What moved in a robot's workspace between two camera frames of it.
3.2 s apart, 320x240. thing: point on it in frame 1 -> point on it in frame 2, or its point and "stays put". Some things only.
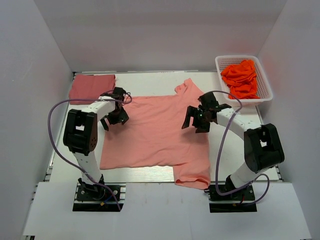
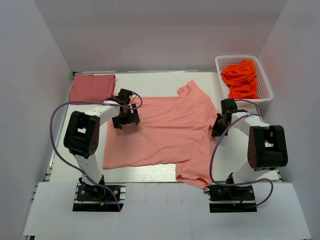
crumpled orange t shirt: (240, 79) stays put
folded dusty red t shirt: (90, 86) stays put
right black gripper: (193, 111) -> (216, 131)
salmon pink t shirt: (153, 136) stays put
